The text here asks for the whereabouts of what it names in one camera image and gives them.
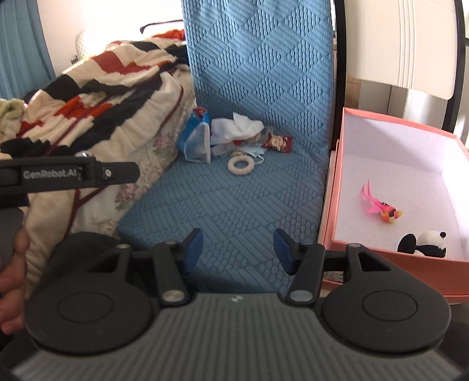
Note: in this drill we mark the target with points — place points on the pink cardboard box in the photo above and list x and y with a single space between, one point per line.
418 169

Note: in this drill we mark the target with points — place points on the red tea packet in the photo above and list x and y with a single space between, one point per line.
279 143

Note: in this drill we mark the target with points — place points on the pink feather toy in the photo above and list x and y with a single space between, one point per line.
387 212

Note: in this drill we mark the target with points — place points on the printed paper packet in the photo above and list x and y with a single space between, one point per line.
258 139

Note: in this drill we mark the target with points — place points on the panda plush toy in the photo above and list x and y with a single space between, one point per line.
430 243

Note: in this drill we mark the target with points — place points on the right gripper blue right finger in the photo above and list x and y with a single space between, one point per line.
288 252

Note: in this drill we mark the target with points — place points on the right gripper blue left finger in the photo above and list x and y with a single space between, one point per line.
189 252

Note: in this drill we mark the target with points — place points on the person's left hand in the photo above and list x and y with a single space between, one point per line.
13 286

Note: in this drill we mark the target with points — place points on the blue curtain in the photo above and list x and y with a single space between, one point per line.
25 62

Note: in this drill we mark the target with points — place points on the floral lace bed cover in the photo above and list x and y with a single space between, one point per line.
140 150

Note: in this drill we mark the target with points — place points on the red black cream blanket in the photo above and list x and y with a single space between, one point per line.
128 103

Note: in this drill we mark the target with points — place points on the white paper towel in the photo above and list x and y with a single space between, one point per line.
240 127

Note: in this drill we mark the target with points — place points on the blue face mask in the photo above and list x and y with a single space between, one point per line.
256 152

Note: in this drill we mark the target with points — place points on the blue textured seat cushion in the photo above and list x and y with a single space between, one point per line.
270 61

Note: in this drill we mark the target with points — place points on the blue snack wrapper bag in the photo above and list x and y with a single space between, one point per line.
195 139

